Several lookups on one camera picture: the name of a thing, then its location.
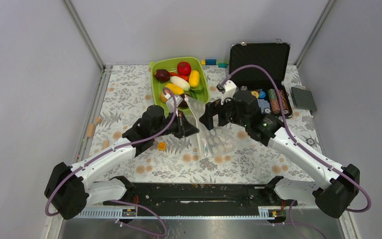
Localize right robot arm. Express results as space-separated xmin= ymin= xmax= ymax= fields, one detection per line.
xmin=199 ymin=91 xmax=360 ymax=219

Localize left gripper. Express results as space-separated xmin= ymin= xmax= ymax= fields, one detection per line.
xmin=152 ymin=110 xmax=199 ymax=139

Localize dark purple mangosteen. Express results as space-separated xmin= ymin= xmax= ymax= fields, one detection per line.
xmin=153 ymin=69 xmax=171 ymax=83
xmin=179 ymin=93 xmax=190 ymax=109

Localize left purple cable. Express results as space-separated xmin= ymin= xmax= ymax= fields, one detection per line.
xmin=44 ymin=87 xmax=179 ymax=238

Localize red toy chili pepper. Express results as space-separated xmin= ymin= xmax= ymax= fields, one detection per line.
xmin=169 ymin=72 xmax=189 ymax=82

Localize white toy radish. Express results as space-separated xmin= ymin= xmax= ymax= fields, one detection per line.
xmin=170 ymin=76 xmax=191 ymax=92

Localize purple cable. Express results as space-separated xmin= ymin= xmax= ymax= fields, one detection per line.
xmin=44 ymin=87 xmax=179 ymax=238
xmin=220 ymin=64 xmax=373 ymax=239

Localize wooden block long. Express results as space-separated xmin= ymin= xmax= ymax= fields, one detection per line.
xmin=86 ymin=122 xmax=96 ymax=138

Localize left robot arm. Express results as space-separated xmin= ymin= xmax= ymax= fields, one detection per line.
xmin=44 ymin=105 xmax=199 ymax=220

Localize clear zip top bag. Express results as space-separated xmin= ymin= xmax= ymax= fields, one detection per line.
xmin=185 ymin=96 xmax=235 ymax=158

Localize floral tablecloth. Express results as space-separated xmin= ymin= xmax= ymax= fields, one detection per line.
xmin=82 ymin=65 xmax=311 ymax=184

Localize green plastic tray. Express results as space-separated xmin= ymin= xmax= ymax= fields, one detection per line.
xmin=149 ymin=57 xmax=210 ymax=115

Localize orange toy peach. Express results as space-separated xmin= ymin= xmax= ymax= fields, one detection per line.
xmin=159 ymin=93 xmax=168 ymax=104

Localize black poker chip case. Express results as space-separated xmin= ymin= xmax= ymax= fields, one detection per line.
xmin=229 ymin=42 xmax=293 ymax=119

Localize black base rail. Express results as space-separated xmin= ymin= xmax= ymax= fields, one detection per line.
xmin=121 ymin=183 xmax=292 ymax=217

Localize wooden block upper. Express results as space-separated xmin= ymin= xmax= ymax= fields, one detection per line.
xmin=95 ymin=116 xmax=103 ymax=124

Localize grey building baseplate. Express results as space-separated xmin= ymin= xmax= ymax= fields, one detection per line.
xmin=291 ymin=87 xmax=317 ymax=112

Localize yellow toy lemon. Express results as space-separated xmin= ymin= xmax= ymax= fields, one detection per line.
xmin=189 ymin=70 xmax=200 ymax=88

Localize orange toy brick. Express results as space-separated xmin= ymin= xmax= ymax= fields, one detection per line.
xmin=157 ymin=142 xmax=167 ymax=151

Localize red toy tomato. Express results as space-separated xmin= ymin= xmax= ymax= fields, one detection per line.
xmin=177 ymin=61 xmax=192 ymax=76

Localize wooden block lower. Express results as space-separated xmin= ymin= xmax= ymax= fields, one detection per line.
xmin=101 ymin=139 xmax=110 ymax=150

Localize blue brick at wall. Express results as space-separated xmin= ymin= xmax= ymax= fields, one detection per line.
xmin=204 ymin=59 xmax=217 ymax=65

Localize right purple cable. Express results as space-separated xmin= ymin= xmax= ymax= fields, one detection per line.
xmin=220 ymin=64 xmax=373 ymax=239

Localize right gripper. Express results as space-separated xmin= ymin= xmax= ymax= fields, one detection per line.
xmin=199 ymin=92 xmax=249 ymax=130

